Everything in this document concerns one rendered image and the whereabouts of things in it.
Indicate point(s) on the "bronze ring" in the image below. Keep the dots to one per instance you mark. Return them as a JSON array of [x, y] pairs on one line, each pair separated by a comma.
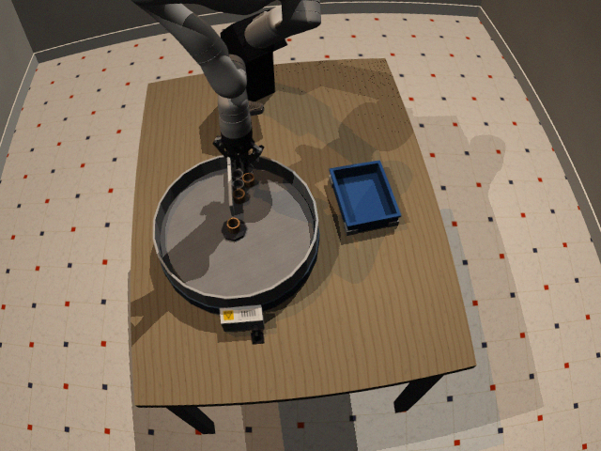
[[232, 221], [239, 200], [248, 184]]

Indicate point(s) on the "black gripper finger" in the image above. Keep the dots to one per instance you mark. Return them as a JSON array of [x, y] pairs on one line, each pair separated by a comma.
[[234, 157], [245, 158]]

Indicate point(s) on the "blue crate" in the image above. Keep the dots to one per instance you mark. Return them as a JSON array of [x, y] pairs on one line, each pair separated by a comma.
[[367, 194]]

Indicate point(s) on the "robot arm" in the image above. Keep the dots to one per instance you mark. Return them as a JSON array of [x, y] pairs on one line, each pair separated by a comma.
[[207, 48]]

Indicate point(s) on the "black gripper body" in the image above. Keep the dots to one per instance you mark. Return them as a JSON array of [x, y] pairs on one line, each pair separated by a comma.
[[248, 138]]

